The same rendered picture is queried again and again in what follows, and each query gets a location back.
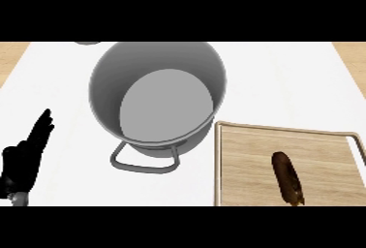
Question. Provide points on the wooden tray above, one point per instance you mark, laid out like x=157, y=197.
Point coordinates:
x=266, y=168

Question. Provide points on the grey round object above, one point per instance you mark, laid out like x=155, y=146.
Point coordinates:
x=87, y=43

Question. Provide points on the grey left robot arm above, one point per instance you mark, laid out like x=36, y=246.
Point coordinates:
x=19, y=199

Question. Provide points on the grey metal pot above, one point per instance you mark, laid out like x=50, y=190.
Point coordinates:
x=157, y=103

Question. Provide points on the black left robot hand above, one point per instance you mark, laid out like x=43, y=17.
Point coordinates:
x=28, y=155

